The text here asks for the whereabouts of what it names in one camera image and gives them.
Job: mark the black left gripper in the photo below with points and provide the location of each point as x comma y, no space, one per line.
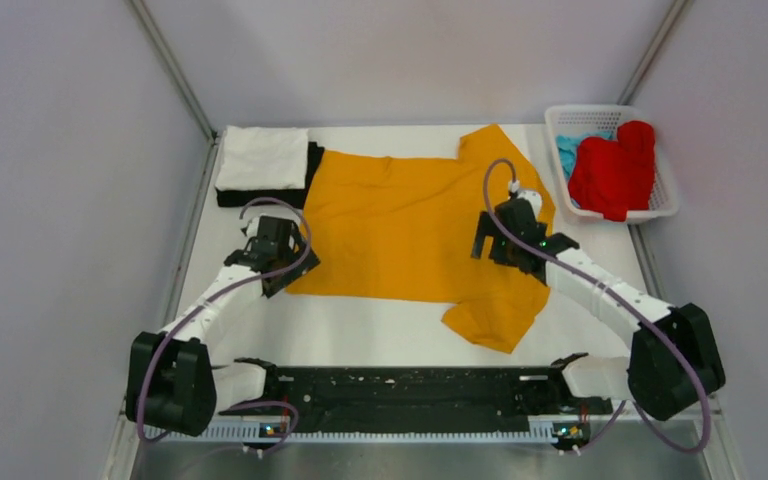
307,264

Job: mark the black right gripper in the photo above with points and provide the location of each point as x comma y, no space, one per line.
487,227

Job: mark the yellow t-shirt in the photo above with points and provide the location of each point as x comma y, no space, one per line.
404,228

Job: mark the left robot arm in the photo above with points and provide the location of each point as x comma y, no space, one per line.
174,381

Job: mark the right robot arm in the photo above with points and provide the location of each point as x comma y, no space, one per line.
672,361

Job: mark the light blue t-shirt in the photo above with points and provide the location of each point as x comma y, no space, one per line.
567,147

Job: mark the white folded t-shirt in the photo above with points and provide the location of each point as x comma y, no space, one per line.
259,158

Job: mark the white plastic laundry basket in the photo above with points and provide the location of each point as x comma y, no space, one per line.
574,120

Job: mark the red t-shirt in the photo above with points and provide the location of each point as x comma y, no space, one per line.
615,177

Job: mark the white slotted cable duct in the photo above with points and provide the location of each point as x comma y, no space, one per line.
240,431

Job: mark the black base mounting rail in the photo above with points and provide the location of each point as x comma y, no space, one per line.
402,400

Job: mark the aluminium frame post right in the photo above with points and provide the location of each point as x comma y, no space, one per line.
670,21

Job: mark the aluminium frame post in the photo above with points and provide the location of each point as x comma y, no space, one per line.
670,21
172,68

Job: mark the aluminium frame post left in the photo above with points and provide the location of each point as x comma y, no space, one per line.
172,68

